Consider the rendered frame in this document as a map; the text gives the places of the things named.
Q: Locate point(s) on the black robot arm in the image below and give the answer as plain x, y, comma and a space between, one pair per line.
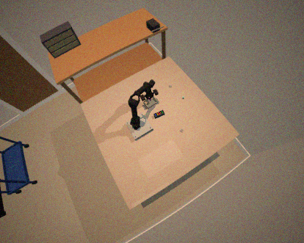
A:
146, 87

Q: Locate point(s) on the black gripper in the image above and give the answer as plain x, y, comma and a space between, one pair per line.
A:
149, 95

